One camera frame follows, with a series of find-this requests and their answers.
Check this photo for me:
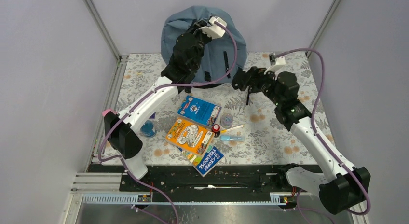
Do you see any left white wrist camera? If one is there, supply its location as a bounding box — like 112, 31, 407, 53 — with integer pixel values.
199, 16, 227, 39

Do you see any clear round container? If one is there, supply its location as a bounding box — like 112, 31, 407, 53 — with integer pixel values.
220, 113, 234, 128

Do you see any pink metronome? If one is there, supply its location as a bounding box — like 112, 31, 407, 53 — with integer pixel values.
102, 109, 118, 117

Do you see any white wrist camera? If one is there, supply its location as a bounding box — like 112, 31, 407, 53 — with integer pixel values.
264, 53, 286, 75
199, 16, 227, 39

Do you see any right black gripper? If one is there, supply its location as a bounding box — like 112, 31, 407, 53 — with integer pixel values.
233, 66, 283, 107

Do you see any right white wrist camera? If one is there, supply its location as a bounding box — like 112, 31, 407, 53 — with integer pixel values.
264, 53, 286, 75

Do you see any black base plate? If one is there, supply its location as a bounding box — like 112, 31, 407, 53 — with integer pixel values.
120, 165, 323, 203

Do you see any blue grey backpack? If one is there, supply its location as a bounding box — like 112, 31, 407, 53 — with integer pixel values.
161, 5, 247, 84

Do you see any blue Treehouse book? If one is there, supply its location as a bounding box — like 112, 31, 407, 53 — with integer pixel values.
178, 144, 224, 177

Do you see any white orange pen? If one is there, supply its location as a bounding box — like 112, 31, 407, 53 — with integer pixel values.
220, 124, 245, 134

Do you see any grey slotted cable duct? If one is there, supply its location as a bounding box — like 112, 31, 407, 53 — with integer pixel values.
83, 192, 290, 207

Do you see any light blue marker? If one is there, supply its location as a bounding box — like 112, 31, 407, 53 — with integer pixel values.
219, 135, 245, 142

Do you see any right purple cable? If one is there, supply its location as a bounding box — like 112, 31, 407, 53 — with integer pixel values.
274, 48, 372, 224

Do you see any red black button toy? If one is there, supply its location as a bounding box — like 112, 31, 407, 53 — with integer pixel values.
212, 124, 221, 138

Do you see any floral table mat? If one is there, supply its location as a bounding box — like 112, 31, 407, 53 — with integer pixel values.
116, 54, 315, 165

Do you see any orange book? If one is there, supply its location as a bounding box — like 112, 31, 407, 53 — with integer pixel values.
165, 117, 215, 156

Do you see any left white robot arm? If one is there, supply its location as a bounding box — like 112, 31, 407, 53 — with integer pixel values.
100, 25, 225, 191

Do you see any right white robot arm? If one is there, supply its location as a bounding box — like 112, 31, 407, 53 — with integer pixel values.
232, 67, 371, 214

